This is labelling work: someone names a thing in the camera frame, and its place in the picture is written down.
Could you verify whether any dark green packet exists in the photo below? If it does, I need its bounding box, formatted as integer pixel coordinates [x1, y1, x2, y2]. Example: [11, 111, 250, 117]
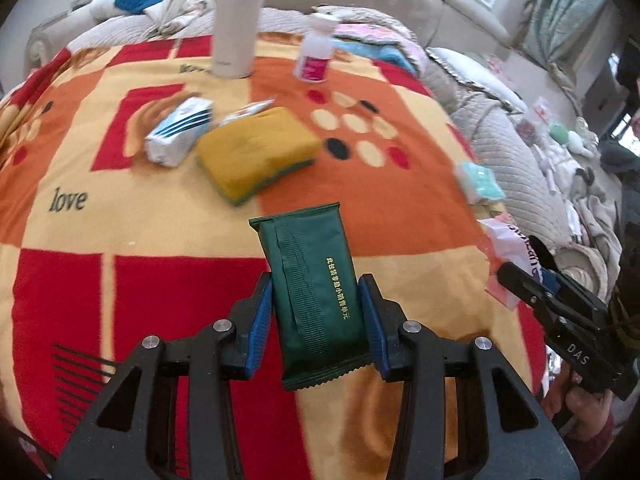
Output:
[248, 202, 373, 392]

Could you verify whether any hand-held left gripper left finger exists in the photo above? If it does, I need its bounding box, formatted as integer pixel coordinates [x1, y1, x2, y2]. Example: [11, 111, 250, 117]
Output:
[50, 271, 273, 480]

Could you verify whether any person's right hand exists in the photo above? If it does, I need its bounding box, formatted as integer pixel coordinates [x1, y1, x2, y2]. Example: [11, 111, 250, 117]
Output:
[542, 364, 616, 437]

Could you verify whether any blue striped white tissue pack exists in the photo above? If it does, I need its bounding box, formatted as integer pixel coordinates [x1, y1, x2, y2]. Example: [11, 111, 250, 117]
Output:
[145, 97, 215, 167]

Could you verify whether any white thermos bottle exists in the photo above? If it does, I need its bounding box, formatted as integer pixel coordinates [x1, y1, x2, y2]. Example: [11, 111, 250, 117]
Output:
[207, 0, 271, 80]

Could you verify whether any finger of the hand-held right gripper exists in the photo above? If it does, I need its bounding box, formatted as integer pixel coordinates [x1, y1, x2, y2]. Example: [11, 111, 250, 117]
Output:
[528, 234, 609, 312]
[497, 261, 557, 327]

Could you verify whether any crumpled cream cloth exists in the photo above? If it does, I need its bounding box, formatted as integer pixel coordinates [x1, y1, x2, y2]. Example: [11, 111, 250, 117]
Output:
[145, 0, 218, 37]

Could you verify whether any grey quilted bedspread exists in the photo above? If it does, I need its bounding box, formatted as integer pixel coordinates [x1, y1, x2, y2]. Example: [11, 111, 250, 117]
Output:
[425, 47, 576, 261]

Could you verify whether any pale green curtain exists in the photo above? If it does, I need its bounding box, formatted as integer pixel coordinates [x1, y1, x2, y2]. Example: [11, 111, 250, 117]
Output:
[522, 0, 616, 76]

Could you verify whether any red orange printed blanket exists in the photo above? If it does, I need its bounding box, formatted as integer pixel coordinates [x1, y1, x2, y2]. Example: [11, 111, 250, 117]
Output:
[0, 42, 548, 476]

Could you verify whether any pale green plush toy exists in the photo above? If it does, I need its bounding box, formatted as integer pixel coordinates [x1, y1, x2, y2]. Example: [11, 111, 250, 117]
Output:
[550, 122, 598, 157]

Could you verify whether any teal white tissue pack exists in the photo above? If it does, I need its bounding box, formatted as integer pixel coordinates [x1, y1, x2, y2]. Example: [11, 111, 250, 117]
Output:
[454, 161, 506, 206]

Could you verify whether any white bottle with pink label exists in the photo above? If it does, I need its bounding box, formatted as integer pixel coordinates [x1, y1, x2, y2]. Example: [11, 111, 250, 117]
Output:
[294, 12, 337, 83]

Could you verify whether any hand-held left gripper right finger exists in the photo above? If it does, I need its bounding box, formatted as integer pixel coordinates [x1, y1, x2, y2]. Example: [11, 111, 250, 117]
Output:
[359, 274, 581, 480]

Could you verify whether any pink white plastic bag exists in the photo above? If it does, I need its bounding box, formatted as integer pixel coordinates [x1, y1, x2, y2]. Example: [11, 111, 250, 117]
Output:
[477, 212, 546, 311]

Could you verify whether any yellow green sponge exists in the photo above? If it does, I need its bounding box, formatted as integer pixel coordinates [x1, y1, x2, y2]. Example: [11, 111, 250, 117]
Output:
[196, 106, 322, 207]

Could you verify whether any pink folded cloth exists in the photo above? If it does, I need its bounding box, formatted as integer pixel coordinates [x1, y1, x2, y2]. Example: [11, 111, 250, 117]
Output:
[332, 22, 426, 77]

